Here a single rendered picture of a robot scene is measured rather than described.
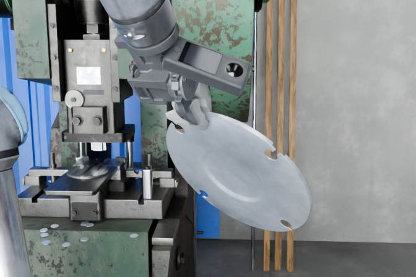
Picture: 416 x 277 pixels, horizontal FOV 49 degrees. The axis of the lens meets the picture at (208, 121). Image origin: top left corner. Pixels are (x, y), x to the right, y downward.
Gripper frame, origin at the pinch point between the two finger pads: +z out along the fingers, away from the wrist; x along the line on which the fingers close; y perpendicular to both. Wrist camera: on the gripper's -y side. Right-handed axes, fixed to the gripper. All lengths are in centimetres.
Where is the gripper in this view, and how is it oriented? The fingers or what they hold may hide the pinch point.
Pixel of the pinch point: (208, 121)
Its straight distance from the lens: 73.9
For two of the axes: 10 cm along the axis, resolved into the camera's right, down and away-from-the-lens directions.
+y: -9.2, -0.7, 3.9
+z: 2.8, 5.9, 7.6
